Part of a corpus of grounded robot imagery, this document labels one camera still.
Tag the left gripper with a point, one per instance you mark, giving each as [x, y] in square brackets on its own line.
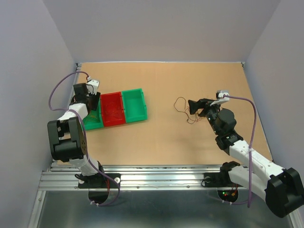
[95, 99]

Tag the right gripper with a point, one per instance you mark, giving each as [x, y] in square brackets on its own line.
[194, 105]

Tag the green bin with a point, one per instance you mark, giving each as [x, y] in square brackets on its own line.
[135, 108]
[94, 119]

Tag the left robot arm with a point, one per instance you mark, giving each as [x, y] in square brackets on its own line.
[67, 140]

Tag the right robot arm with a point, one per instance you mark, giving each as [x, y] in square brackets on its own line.
[281, 189]

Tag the red bin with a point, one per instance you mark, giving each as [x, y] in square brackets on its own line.
[112, 109]

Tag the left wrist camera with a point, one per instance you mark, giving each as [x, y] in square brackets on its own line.
[92, 85]

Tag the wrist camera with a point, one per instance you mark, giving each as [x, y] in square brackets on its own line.
[222, 97]
[92, 85]

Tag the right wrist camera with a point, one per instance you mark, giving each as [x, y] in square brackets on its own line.
[222, 97]

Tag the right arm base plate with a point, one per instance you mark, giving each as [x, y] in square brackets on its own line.
[217, 180]

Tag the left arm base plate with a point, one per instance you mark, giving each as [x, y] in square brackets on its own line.
[96, 181]

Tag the aluminium rail frame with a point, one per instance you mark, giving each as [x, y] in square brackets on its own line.
[164, 151]

